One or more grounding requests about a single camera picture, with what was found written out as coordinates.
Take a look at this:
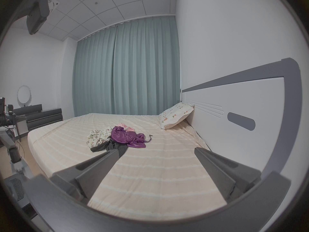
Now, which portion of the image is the black chest of drawers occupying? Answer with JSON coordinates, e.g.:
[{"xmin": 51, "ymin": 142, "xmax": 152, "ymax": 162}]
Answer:
[{"xmin": 26, "ymin": 108, "xmax": 64, "ymax": 131}]

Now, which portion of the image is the blue-green curtain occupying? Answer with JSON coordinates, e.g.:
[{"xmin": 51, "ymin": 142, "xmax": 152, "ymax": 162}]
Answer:
[{"xmin": 72, "ymin": 15, "xmax": 181, "ymax": 117}]

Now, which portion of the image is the black T-shirt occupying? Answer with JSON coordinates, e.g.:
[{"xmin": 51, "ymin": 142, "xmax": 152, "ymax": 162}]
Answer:
[{"xmin": 90, "ymin": 140, "xmax": 129, "ymax": 158}]

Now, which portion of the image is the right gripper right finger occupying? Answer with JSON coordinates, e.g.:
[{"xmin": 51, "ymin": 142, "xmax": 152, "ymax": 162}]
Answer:
[{"xmin": 194, "ymin": 147, "xmax": 262, "ymax": 201}]

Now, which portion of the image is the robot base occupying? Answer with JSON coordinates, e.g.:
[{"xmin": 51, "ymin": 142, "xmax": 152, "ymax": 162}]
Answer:
[{"xmin": 4, "ymin": 175, "xmax": 39, "ymax": 220}]

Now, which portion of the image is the purple garment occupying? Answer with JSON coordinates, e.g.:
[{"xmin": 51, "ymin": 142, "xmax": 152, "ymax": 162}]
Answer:
[{"xmin": 111, "ymin": 126, "xmax": 154, "ymax": 149}]

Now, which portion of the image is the pink garment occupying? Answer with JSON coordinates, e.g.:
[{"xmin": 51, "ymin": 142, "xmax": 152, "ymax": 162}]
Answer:
[{"xmin": 117, "ymin": 123, "xmax": 135, "ymax": 132}]

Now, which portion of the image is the white printed pillow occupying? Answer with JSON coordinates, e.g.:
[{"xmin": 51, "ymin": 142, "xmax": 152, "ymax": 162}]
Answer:
[{"xmin": 159, "ymin": 102, "xmax": 194, "ymax": 130}]

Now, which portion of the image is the white printed pyjama top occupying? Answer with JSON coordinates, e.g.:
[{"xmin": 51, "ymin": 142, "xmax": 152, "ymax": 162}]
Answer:
[{"xmin": 87, "ymin": 127, "xmax": 113, "ymax": 150}]

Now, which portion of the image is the bed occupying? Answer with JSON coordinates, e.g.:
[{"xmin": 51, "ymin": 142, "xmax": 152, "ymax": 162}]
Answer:
[{"xmin": 27, "ymin": 58, "xmax": 302, "ymax": 220}]

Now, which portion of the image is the round white-framed mirror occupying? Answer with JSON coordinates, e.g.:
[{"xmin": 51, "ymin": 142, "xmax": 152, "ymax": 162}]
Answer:
[{"xmin": 17, "ymin": 85, "xmax": 32, "ymax": 107}]

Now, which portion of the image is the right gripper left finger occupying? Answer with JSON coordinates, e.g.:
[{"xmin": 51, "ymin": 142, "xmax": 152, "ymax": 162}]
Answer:
[{"xmin": 49, "ymin": 149, "xmax": 120, "ymax": 200}]

